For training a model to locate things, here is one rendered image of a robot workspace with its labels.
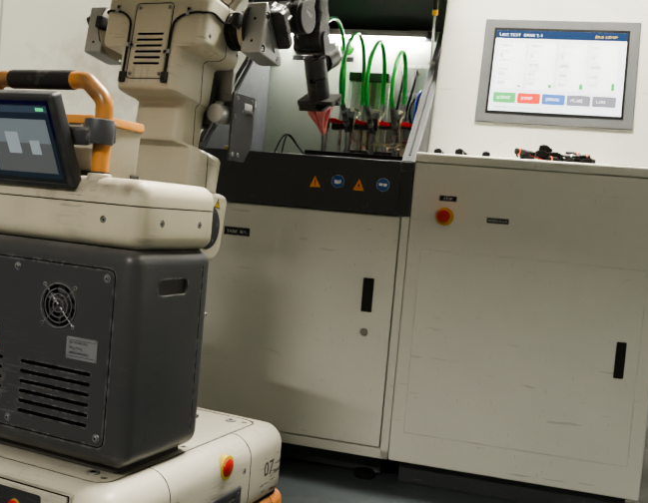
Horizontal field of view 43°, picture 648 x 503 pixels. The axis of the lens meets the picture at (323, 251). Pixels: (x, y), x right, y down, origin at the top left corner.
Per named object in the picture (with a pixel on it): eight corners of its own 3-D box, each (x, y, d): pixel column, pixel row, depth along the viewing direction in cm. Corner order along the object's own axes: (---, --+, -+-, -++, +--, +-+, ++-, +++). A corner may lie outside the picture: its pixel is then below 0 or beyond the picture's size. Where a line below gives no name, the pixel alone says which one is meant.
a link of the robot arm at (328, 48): (292, 32, 204) (323, 32, 201) (311, 22, 213) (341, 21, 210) (298, 79, 210) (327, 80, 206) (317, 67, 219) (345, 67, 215)
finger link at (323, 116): (313, 129, 221) (309, 95, 216) (336, 130, 218) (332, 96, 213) (302, 137, 215) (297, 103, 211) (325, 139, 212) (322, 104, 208)
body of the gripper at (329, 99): (308, 100, 217) (304, 73, 214) (342, 101, 213) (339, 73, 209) (297, 108, 212) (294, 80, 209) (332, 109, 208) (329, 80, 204)
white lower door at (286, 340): (177, 415, 257) (195, 199, 253) (180, 413, 259) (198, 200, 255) (378, 448, 240) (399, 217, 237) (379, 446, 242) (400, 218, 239)
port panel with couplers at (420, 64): (390, 142, 288) (398, 54, 287) (391, 143, 292) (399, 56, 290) (426, 144, 285) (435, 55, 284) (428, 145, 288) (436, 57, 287)
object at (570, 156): (512, 160, 234) (514, 141, 234) (513, 163, 245) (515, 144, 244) (595, 165, 229) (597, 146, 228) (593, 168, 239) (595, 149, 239)
